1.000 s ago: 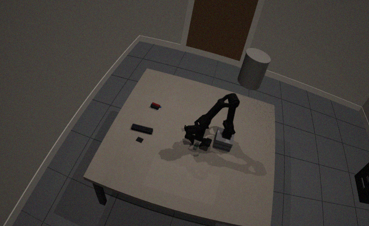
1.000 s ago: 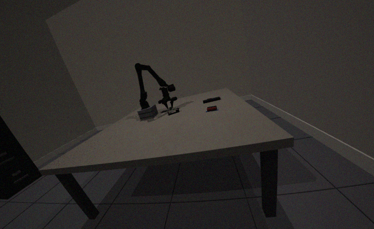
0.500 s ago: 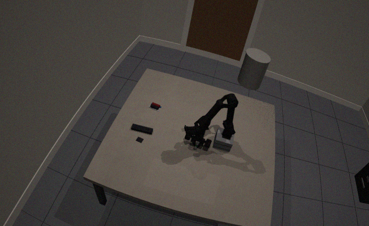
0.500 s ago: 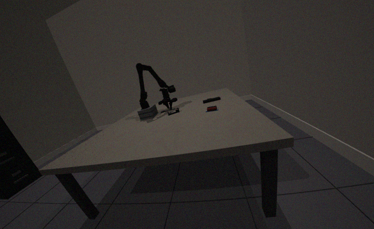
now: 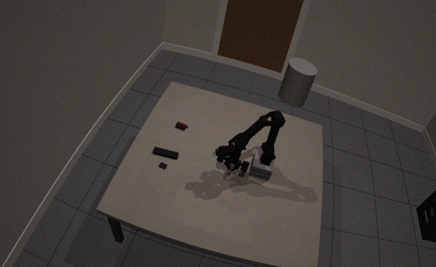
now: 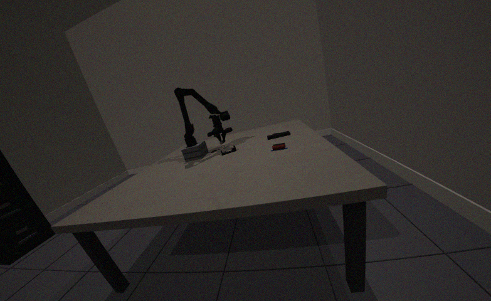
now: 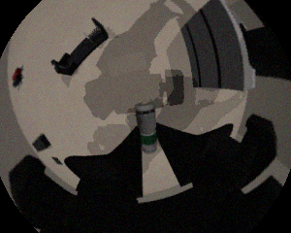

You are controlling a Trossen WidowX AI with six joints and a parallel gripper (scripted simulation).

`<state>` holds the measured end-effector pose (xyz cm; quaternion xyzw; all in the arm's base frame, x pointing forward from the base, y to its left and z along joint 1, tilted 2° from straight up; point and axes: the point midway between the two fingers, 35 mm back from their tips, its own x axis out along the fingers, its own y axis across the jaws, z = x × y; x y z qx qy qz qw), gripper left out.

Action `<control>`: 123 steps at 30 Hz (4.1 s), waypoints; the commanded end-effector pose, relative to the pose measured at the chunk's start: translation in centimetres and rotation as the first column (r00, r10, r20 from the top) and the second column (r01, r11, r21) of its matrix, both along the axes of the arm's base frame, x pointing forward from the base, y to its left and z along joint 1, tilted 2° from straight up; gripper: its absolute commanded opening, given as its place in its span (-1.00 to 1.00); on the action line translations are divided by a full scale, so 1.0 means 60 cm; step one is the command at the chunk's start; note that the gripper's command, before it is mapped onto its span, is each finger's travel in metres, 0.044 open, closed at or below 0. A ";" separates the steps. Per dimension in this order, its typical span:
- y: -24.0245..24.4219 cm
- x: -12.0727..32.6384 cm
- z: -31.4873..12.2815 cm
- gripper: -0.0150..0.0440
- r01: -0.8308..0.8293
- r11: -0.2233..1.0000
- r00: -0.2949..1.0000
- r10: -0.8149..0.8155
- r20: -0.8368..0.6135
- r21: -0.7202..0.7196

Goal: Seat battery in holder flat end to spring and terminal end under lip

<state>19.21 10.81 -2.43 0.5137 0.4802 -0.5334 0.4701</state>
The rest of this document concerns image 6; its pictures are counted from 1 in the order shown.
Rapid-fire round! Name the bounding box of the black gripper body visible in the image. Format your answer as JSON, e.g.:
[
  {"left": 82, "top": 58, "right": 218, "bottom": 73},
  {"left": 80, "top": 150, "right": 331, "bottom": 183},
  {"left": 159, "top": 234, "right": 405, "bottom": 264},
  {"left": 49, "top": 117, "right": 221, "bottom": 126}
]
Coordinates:
[{"left": 207, "top": 122, "right": 232, "bottom": 137}]

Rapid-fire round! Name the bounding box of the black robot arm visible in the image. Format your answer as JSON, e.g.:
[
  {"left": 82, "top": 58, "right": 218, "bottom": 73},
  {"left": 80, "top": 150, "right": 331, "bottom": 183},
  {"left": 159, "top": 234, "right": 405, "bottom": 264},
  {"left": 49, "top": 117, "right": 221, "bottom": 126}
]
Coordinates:
[{"left": 174, "top": 88, "right": 230, "bottom": 148}]

